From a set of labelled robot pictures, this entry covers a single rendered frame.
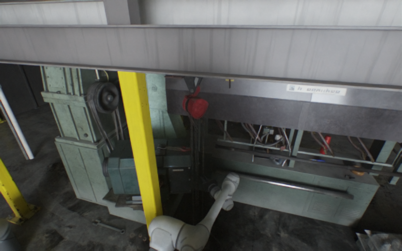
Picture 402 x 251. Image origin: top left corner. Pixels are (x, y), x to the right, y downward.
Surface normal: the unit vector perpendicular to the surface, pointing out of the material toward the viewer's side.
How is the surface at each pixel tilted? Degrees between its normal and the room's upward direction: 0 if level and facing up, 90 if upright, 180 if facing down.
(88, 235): 0
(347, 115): 90
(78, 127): 90
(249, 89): 78
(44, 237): 0
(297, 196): 90
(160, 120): 90
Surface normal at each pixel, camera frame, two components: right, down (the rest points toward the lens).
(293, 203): -0.28, 0.44
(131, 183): 0.06, 0.46
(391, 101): -0.27, 0.25
